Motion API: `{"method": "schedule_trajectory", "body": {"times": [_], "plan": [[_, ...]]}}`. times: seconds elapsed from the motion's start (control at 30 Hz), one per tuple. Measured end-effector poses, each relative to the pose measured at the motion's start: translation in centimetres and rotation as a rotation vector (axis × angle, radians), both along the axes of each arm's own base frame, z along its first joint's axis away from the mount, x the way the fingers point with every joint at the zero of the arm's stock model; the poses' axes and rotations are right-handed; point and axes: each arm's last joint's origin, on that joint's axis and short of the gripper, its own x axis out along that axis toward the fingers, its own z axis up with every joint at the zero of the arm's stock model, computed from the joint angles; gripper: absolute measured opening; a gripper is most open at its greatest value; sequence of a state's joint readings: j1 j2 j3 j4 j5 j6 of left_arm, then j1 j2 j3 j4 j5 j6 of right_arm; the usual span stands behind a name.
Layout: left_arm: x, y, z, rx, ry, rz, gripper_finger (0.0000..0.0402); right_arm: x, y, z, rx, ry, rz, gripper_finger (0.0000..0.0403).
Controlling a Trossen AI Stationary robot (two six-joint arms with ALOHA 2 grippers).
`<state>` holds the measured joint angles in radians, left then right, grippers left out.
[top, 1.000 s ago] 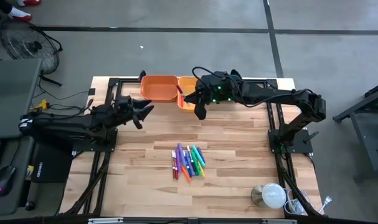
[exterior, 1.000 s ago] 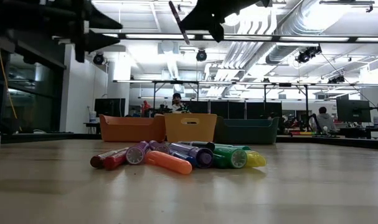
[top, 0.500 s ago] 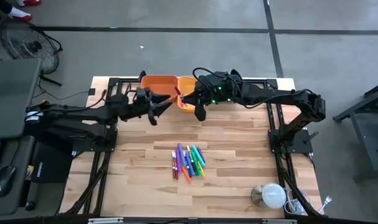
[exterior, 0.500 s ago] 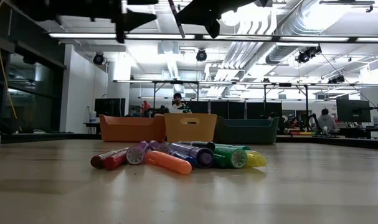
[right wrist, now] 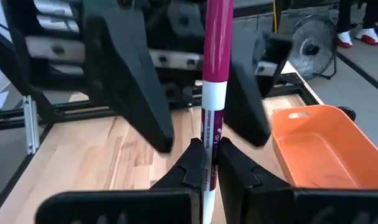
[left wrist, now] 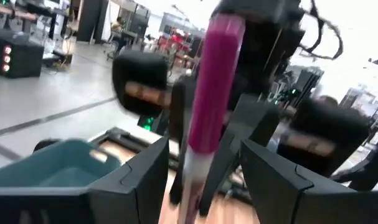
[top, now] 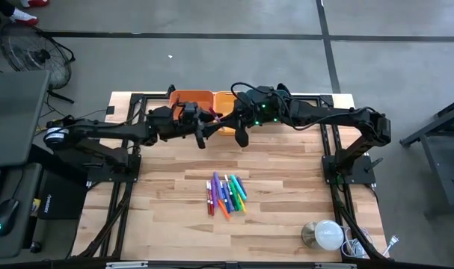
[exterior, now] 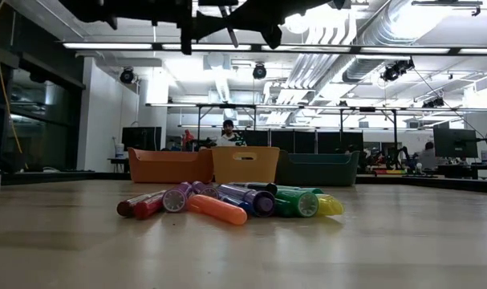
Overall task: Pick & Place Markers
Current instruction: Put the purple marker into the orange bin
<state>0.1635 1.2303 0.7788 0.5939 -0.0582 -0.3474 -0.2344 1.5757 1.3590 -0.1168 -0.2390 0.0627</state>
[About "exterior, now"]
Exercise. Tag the blue capped white marker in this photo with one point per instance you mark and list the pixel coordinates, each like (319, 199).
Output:
(239, 202)

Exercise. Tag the black ceiling rail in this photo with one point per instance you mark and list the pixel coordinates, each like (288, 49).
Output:
(447, 3)

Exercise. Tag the red thin marker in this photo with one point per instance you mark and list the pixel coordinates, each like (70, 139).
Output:
(144, 209)

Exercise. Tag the red object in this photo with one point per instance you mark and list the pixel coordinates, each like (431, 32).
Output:
(188, 137)

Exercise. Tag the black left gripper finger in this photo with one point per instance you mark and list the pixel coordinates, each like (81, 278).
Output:
(203, 31)
(203, 21)

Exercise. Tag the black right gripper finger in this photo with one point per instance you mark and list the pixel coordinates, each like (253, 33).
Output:
(255, 12)
(255, 25)

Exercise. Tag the black ceiling spotlights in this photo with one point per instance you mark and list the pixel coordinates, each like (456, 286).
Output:
(435, 103)
(395, 71)

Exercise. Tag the black background rig frame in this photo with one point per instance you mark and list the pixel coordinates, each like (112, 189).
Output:
(227, 106)
(367, 109)

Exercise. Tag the orange highlighter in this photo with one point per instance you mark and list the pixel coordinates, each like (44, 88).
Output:
(223, 212)

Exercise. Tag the person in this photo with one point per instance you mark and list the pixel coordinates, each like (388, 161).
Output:
(228, 138)
(429, 158)

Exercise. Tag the rainbow coloured bar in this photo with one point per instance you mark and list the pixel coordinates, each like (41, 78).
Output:
(389, 172)

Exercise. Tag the black hanging speaker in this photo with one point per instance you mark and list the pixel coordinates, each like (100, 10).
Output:
(127, 76)
(260, 71)

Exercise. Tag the yellow plastic bin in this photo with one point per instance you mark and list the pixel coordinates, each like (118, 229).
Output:
(243, 172)

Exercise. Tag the teal thick marker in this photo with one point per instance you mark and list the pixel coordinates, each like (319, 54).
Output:
(311, 190)

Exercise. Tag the orange plastic bin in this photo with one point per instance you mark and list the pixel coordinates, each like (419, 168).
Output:
(169, 166)

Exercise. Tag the teal plastic bin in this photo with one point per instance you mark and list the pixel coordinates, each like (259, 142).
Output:
(315, 170)

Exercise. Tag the green thick marker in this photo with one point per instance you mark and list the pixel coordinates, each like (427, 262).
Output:
(305, 204)

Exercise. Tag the black monitor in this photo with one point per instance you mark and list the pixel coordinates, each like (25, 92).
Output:
(455, 142)
(140, 138)

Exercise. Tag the maroon thin marker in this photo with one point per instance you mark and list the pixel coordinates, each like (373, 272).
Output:
(126, 208)

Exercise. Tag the black bar with light strips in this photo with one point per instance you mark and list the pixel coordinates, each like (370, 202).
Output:
(157, 46)

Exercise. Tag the yellow highlighter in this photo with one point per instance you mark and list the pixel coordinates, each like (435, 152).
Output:
(331, 205)

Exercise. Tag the black partition panels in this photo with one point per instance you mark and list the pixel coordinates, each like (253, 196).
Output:
(283, 141)

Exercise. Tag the white bottle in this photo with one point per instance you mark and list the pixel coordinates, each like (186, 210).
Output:
(119, 151)

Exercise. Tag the two-tone purple thick marker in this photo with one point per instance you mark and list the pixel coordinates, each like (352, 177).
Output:
(263, 202)

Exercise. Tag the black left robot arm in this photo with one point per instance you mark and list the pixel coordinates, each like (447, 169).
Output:
(127, 8)

